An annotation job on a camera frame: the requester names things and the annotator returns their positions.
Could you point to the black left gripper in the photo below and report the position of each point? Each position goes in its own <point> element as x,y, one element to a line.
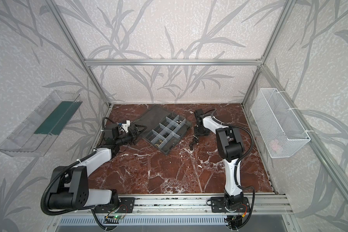
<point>134,132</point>

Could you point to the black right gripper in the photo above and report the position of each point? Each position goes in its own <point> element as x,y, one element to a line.
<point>195,139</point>

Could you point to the grey compartment organizer box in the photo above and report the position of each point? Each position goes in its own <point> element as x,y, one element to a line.
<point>164,128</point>

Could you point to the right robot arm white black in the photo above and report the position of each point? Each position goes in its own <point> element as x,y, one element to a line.
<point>230,148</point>

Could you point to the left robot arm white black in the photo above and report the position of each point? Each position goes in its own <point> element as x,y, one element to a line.
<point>68,189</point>

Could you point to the pile of screws and nuts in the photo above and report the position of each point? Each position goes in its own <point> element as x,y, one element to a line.
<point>194,142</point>

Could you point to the small circuit board green led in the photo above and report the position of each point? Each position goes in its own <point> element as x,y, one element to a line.
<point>113,219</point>

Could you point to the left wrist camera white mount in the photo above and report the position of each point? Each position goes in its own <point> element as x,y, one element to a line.
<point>125,125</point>

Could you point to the clear wall shelf green mat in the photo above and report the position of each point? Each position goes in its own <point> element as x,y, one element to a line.
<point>34,136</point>

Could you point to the white wire mesh basket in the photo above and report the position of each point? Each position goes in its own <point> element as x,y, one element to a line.
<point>280,129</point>

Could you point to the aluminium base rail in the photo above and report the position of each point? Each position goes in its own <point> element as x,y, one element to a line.
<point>196,204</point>

